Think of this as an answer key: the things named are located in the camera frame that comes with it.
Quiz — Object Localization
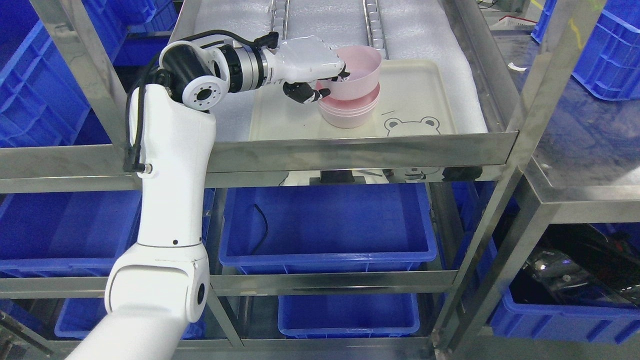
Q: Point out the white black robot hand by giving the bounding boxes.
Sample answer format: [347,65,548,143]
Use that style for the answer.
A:
[260,35,351,104]

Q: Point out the pink plastic bowl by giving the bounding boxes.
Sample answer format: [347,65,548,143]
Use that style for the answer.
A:
[315,45,383,101]

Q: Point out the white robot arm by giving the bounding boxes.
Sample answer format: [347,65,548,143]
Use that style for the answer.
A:
[67,30,348,360]

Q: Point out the blue crate under shelf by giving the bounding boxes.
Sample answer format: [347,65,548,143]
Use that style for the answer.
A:
[218,183,438,275]

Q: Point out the blue crate bottom middle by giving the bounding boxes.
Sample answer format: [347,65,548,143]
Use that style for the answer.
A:
[278,293,421,339]

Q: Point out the blue crate left middle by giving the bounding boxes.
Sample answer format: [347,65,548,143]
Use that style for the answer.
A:
[0,189,216,278]

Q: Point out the pink stacked bowls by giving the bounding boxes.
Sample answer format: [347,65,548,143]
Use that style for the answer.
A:
[318,84,381,129]

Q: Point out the cream bear tray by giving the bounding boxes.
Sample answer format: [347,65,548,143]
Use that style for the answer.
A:
[249,59,457,141]

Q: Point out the steel rack with crates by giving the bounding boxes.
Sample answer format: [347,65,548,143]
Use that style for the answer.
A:
[1,0,606,354]

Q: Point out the blue crate upper left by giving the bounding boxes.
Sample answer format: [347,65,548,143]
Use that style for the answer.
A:
[0,0,128,148]

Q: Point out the stainless steel table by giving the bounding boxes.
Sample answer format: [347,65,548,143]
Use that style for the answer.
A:
[490,30,640,360]

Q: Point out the blue crate top right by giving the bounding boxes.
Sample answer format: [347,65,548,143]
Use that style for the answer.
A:
[573,0,640,101]

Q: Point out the blue crate lower right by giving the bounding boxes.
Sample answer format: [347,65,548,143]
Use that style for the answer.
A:
[489,262,639,344]

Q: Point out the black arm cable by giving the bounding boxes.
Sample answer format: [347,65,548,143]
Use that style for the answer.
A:
[123,30,279,175]

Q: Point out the black cable in crate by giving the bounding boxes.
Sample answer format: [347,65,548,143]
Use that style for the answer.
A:
[253,203,270,256]

